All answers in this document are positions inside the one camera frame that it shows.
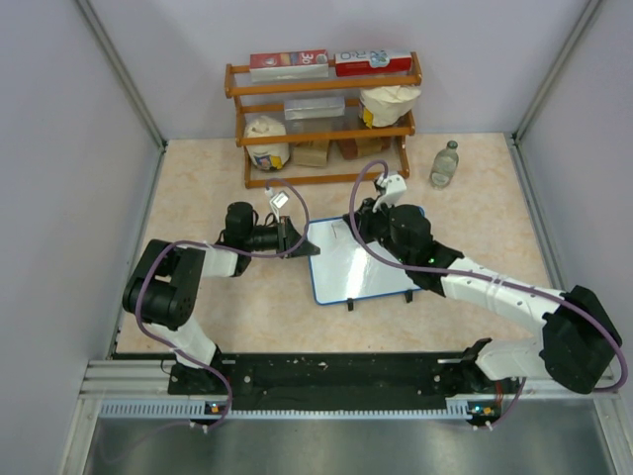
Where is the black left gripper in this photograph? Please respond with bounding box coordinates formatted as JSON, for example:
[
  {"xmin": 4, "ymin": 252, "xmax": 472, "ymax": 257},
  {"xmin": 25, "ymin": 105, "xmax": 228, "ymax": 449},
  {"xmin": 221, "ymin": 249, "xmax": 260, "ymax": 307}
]
[{"xmin": 245, "ymin": 216, "xmax": 319, "ymax": 258}]

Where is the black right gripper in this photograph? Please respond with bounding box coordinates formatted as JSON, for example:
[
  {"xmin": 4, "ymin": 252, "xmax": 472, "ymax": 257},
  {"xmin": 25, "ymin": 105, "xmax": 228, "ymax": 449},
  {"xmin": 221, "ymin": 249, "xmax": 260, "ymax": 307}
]
[{"xmin": 344, "ymin": 195, "xmax": 413, "ymax": 267}]

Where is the blue-framed whiteboard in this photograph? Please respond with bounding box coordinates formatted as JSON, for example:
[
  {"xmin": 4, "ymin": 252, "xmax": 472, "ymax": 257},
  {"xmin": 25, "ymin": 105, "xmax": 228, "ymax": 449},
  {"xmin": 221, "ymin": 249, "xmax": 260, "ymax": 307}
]
[{"xmin": 308, "ymin": 218, "xmax": 419, "ymax": 306}]

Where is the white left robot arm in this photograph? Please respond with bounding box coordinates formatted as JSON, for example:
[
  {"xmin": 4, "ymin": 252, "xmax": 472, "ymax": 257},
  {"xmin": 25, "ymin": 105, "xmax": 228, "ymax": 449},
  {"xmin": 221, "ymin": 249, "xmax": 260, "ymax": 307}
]
[{"xmin": 122, "ymin": 202, "xmax": 320, "ymax": 393}]

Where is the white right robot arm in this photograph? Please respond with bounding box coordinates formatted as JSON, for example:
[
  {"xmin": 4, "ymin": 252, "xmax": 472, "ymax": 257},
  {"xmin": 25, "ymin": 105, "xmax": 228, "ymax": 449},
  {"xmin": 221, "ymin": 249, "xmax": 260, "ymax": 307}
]
[{"xmin": 343, "ymin": 199, "xmax": 622, "ymax": 394}]

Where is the brown block under shelf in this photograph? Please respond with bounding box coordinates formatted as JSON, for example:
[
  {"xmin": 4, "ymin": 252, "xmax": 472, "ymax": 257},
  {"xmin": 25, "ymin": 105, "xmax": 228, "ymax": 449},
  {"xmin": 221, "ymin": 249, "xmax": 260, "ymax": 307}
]
[{"xmin": 336, "ymin": 137, "xmax": 392, "ymax": 160}]

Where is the brown box under shelf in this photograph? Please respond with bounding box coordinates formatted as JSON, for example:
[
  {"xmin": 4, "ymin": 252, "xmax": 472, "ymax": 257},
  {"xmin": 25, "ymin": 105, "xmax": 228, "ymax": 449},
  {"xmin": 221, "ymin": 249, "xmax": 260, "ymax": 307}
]
[{"xmin": 292, "ymin": 141, "xmax": 330, "ymax": 167}]

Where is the white cloth bag left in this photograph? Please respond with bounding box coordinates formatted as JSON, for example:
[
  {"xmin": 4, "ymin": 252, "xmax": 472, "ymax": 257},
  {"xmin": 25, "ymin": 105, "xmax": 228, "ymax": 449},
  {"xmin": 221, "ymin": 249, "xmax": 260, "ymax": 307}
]
[{"xmin": 244, "ymin": 115, "xmax": 290, "ymax": 171}]

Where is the white cloth bag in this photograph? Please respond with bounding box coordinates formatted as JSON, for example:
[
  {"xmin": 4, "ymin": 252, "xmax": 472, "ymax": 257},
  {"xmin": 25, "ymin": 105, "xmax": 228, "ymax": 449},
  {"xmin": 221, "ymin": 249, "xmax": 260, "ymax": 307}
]
[
  {"xmin": 359, "ymin": 85, "xmax": 420, "ymax": 129},
  {"xmin": 244, "ymin": 115, "xmax": 290, "ymax": 171}
]

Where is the wooden shelf rack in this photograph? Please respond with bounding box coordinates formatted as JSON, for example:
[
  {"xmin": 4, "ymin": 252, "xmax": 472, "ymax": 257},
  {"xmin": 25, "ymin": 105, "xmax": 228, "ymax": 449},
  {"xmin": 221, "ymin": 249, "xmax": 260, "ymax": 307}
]
[{"xmin": 225, "ymin": 52, "xmax": 422, "ymax": 189}]

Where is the clear plastic box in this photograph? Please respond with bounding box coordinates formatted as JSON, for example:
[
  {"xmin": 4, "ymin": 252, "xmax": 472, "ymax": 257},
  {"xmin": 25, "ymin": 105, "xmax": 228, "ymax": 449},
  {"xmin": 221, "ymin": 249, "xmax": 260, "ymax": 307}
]
[{"xmin": 284, "ymin": 96, "xmax": 346, "ymax": 121}]

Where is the clear glass bottle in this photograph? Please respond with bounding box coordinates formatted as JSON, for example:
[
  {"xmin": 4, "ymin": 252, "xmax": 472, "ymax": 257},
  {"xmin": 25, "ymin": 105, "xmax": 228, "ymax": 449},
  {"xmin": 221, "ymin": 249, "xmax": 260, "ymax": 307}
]
[{"xmin": 429, "ymin": 141, "xmax": 459, "ymax": 189}]

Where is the white cloth bag right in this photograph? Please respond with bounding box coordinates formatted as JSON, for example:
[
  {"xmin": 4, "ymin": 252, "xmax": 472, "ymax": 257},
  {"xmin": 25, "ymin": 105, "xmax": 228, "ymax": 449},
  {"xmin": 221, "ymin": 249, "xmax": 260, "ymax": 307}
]
[{"xmin": 359, "ymin": 85, "xmax": 420, "ymax": 129}]

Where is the red toothpaste box left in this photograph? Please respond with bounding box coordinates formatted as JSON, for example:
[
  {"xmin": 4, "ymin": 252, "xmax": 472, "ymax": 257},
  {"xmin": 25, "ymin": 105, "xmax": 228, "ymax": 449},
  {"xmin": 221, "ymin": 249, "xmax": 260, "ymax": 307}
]
[{"xmin": 249, "ymin": 49, "xmax": 329, "ymax": 82}]

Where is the red toothpaste box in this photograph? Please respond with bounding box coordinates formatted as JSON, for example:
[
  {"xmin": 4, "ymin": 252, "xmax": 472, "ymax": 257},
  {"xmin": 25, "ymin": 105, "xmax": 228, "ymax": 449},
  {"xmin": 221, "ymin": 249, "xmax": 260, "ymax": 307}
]
[
  {"xmin": 334, "ymin": 49, "xmax": 412, "ymax": 77},
  {"xmin": 249, "ymin": 49, "xmax": 329, "ymax": 82}
]

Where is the red toothpaste box right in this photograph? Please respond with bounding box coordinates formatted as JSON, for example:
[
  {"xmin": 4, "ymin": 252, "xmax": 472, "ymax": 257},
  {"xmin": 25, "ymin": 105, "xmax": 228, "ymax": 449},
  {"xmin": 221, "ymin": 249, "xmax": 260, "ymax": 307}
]
[{"xmin": 334, "ymin": 49, "xmax": 412, "ymax": 77}]

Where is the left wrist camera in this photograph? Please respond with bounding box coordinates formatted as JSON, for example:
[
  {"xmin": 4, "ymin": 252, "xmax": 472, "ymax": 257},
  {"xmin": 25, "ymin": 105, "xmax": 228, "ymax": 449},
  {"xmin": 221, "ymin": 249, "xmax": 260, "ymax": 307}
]
[{"xmin": 265, "ymin": 187, "xmax": 290, "ymax": 220}]

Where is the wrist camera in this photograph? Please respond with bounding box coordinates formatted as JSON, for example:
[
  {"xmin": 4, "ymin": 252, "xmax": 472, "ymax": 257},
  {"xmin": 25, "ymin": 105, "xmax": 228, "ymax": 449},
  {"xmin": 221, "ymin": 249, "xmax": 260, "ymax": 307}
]
[
  {"xmin": 373, "ymin": 172, "xmax": 407, "ymax": 213},
  {"xmin": 265, "ymin": 187, "xmax": 290, "ymax": 220}
]

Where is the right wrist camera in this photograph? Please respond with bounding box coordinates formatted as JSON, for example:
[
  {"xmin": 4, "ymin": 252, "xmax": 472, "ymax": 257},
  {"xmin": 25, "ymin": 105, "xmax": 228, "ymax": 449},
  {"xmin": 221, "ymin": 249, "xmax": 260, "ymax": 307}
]
[{"xmin": 373, "ymin": 172, "xmax": 407, "ymax": 213}]

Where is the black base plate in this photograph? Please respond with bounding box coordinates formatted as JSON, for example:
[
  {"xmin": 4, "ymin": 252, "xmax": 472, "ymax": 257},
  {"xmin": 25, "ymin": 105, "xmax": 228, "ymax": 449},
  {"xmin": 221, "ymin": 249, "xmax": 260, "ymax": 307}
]
[{"xmin": 168, "ymin": 352, "xmax": 497, "ymax": 411}]

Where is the grey cable duct rail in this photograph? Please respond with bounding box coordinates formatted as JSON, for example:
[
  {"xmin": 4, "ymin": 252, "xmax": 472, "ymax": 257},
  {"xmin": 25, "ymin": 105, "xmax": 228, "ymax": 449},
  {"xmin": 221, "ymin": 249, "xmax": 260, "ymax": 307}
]
[{"xmin": 98, "ymin": 393, "xmax": 500, "ymax": 421}]

